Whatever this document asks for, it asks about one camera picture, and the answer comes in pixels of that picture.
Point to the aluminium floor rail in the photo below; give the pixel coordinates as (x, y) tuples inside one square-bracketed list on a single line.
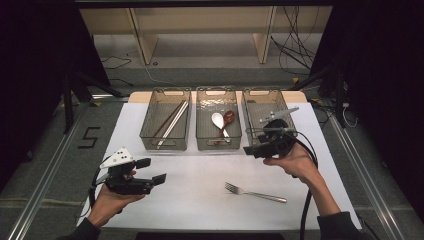
[(367, 186), (50, 173)]

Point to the white chopsticks pair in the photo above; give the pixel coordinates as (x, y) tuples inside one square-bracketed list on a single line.
[(168, 118)]

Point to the person's left hand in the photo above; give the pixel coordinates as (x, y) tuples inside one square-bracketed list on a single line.
[(106, 206)]

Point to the brown chopstick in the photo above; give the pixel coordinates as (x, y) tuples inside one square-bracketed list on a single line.
[(170, 119)]

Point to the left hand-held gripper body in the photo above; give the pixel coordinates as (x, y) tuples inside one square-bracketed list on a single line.
[(130, 186)]

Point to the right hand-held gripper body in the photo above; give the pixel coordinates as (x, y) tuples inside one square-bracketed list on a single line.
[(280, 143)]

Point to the white ceramic spoon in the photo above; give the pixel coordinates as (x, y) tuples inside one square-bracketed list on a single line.
[(217, 120)]

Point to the white chopstick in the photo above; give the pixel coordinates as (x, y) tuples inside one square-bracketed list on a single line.
[(176, 124), (174, 121)]

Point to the beige wooden desk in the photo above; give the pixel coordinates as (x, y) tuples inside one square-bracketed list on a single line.
[(200, 20)]

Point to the smoky transparent plastic bin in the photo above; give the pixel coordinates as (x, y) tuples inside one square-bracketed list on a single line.
[(160, 113), (206, 100), (256, 110)]

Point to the black metal stand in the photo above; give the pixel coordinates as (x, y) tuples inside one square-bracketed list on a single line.
[(69, 100), (339, 100)]

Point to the white table mat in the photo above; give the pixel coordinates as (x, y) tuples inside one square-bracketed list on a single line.
[(186, 213)]

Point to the red-brown wooden spoon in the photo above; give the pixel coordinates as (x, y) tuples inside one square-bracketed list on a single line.
[(229, 116)]

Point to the person's right hand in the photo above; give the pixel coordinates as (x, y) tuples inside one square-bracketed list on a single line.
[(296, 163)]

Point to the black curtain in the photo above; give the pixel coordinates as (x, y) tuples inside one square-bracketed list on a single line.
[(33, 66), (383, 83)]

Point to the steel fork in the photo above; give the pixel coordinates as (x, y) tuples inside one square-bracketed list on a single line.
[(260, 195)]

